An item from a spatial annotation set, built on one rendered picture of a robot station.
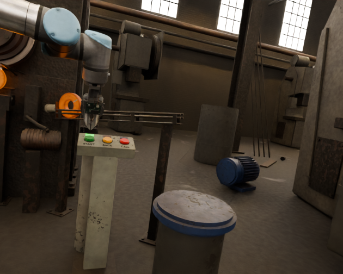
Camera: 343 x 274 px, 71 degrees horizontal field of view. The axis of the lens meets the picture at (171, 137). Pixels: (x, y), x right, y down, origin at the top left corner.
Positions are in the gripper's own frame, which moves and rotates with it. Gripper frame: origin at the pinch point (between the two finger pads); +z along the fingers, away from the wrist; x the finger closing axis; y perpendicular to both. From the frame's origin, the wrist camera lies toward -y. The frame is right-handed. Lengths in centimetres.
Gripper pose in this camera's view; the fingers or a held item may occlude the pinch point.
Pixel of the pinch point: (90, 125)
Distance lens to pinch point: 106.8
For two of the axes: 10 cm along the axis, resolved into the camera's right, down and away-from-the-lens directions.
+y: 2.5, 4.9, -8.4
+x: 9.4, 0.8, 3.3
